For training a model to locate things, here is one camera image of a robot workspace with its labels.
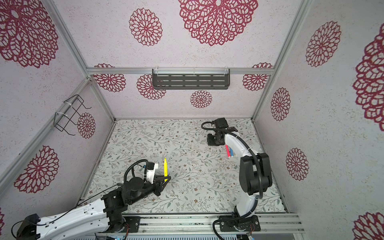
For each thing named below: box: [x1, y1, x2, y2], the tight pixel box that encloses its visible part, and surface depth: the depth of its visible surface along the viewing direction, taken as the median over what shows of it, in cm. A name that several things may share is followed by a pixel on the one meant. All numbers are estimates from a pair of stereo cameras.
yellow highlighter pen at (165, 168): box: [163, 157, 168, 177], surface depth 71 cm
